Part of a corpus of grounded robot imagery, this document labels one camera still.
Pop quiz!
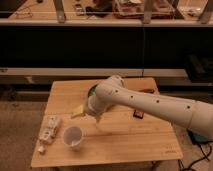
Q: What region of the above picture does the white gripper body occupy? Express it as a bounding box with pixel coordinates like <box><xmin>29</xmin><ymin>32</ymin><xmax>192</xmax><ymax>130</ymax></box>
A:
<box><xmin>84</xmin><ymin>92</ymin><xmax>114</xmax><ymax>118</ymax></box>

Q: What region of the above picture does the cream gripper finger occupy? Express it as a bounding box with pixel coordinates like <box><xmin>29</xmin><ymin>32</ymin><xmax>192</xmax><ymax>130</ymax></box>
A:
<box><xmin>95</xmin><ymin>116</ymin><xmax>103</xmax><ymax>126</ymax></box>
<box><xmin>71</xmin><ymin>105</ymin><xmax>85</xmax><ymax>118</ymax></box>

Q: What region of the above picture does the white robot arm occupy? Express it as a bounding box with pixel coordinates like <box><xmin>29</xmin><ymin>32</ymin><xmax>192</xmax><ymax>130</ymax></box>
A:
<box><xmin>72</xmin><ymin>75</ymin><xmax>213</xmax><ymax>140</ymax></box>

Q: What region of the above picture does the green ceramic bowl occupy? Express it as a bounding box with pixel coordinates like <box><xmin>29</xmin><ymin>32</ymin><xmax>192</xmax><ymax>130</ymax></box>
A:
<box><xmin>87</xmin><ymin>84</ymin><xmax>97</xmax><ymax>97</ymax></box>

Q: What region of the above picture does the wooden table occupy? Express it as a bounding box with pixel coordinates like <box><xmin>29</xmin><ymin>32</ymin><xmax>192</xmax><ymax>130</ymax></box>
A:
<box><xmin>31</xmin><ymin>80</ymin><xmax>183</xmax><ymax>168</ymax></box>

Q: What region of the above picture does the dark red chocolate bar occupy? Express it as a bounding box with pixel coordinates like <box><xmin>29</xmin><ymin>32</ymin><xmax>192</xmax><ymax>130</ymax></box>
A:
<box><xmin>133</xmin><ymin>111</ymin><xmax>144</xmax><ymax>119</ymax></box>

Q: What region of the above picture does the white snack package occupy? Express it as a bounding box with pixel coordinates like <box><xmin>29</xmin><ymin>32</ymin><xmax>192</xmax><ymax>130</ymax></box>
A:
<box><xmin>39</xmin><ymin>115</ymin><xmax>61</xmax><ymax>144</ymax></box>

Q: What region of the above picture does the brown oval snack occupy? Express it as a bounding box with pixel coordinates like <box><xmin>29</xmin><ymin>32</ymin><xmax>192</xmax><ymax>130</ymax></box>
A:
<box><xmin>139</xmin><ymin>89</ymin><xmax>155</xmax><ymax>94</ymax></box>

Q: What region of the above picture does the small white cube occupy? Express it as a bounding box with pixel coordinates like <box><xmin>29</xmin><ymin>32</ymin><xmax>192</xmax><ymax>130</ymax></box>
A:
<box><xmin>37</xmin><ymin>146</ymin><xmax>45</xmax><ymax>154</ymax></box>

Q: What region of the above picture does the long metal shelf rack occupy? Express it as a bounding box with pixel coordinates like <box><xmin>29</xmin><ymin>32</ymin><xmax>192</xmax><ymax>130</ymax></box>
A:
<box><xmin>0</xmin><ymin>0</ymin><xmax>213</xmax><ymax>76</ymax></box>

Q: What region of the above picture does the black power adapter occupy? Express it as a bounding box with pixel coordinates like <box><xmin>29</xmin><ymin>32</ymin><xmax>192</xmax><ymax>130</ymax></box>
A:
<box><xmin>188</xmin><ymin>131</ymin><xmax>211</xmax><ymax>144</ymax></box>

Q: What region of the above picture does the black cable on floor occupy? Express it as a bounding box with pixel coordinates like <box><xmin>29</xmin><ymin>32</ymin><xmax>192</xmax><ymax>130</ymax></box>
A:
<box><xmin>177</xmin><ymin>141</ymin><xmax>213</xmax><ymax>171</ymax></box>

